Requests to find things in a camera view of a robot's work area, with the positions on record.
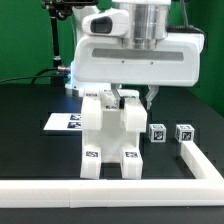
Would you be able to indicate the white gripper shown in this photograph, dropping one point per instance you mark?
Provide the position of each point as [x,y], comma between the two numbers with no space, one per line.
[131,46]

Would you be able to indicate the white chair backrest part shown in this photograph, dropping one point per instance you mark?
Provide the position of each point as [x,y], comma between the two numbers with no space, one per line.
[99,107]

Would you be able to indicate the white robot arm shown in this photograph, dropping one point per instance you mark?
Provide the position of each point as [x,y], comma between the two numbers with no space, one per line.
[79,14]

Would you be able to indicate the white U-shaped obstacle fence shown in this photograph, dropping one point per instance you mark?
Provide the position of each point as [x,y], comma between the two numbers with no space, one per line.
[206,188]

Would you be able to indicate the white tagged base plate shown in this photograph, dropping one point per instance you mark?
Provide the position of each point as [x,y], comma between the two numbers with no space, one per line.
[63,122]

